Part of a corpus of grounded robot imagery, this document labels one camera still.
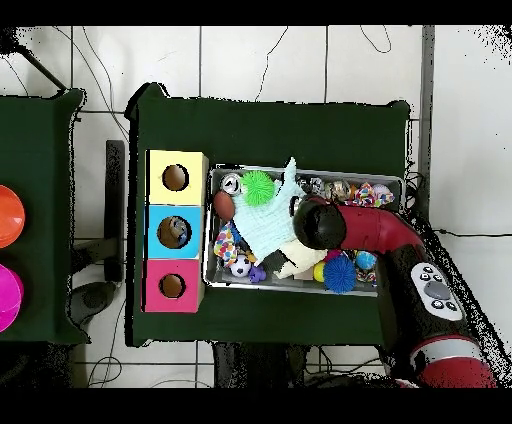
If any blue spiky rubber ball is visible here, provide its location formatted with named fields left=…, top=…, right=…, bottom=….
left=322, top=254, right=358, bottom=294

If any black upright panel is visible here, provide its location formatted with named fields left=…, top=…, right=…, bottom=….
left=104, top=139, right=126, bottom=283

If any shallow clear mesh bin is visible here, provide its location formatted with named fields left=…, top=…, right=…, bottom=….
left=202, top=162, right=406, bottom=299

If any globe print ball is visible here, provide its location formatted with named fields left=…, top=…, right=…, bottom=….
left=354, top=249, right=378, bottom=271

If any plain silver can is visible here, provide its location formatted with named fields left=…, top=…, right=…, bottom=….
left=219, top=172, right=242, bottom=196

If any small black white soccer ball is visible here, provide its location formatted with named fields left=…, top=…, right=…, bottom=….
left=228, top=254, right=253, bottom=278

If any orange bowl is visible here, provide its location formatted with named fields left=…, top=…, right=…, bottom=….
left=0, top=184, right=27, bottom=249

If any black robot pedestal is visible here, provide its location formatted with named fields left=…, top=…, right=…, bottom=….
left=211, top=341, right=311, bottom=389

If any wooden box with three holes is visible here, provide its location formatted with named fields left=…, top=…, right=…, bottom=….
left=141, top=149, right=210, bottom=314

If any small brown football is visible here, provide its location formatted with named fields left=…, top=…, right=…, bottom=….
left=211, top=190, right=236, bottom=222

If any dark green tablecloth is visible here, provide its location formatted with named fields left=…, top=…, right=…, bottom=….
left=0, top=88, right=90, bottom=345
left=124, top=81, right=412, bottom=348

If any black tripod pole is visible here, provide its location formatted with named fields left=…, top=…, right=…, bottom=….
left=0, top=26, right=68, bottom=92

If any mint green knit cloth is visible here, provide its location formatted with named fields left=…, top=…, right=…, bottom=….
left=231, top=156, right=307, bottom=263

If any black floor power cable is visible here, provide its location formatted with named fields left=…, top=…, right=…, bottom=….
left=433, top=228, right=512, bottom=239

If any colourful dotted cloth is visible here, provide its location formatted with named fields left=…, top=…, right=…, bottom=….
left=212, top=222, right=241, bottom=267

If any cream knit cloth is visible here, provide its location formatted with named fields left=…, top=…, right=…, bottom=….
left=273, top=239, right=328, bottom=280

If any green spiky rubber ball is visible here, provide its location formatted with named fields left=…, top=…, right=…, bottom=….
left=239, top=170, right=277, bottom=207

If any pink bowl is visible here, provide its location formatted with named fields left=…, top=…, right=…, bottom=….
left=0, top=263, right=25, bottom=333

